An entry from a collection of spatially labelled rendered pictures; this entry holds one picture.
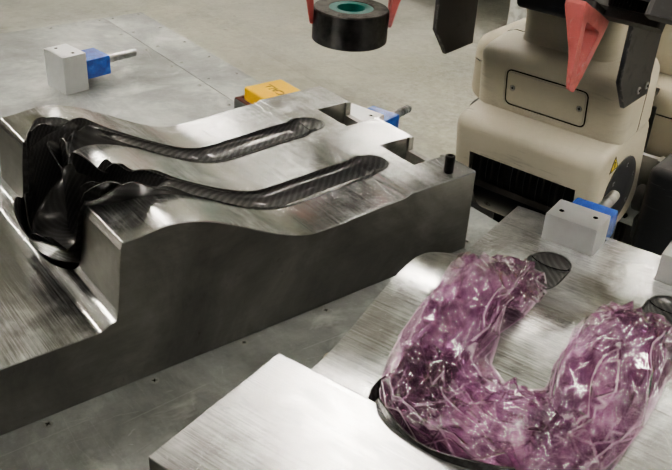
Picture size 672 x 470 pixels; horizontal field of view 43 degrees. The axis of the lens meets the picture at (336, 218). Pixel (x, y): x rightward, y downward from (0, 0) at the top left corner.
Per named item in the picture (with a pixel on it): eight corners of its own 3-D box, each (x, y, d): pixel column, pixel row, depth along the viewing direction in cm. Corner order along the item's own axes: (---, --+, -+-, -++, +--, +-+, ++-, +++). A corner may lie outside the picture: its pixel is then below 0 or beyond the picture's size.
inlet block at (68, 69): (126, 64, 129) (123, 30, 126) (145, 74, 126) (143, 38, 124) (47, 85, 121) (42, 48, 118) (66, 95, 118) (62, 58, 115)
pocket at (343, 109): (347, 130, 100) (349, 101, 98) (376, 147, 96) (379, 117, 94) (316, 139, 97) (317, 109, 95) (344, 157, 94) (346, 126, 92)
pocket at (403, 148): (408, 166, 93) (412, 135, 91) (442, 186, 89) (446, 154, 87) (376, 177, 90) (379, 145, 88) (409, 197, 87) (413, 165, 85)
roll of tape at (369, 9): (311, 50, 87) (312, 16, 86) (311, 26, 94) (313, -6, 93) (389, 54, 88) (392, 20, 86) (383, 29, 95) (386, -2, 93)
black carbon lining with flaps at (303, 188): (307, 130, 95) (310, 48, 91) (402, 188, 85) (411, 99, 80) (-8, 213, 77) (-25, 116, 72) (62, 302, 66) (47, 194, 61)
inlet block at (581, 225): (586, 209, 91) (596, 164, 89) (632, 225, 89) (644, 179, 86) (535, 261, 82) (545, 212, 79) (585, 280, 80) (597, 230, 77)
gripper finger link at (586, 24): (610, 99, 72) (653, -10, 70) (534, 76, 75) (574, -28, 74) (631, 113, 77) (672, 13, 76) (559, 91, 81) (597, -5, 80)
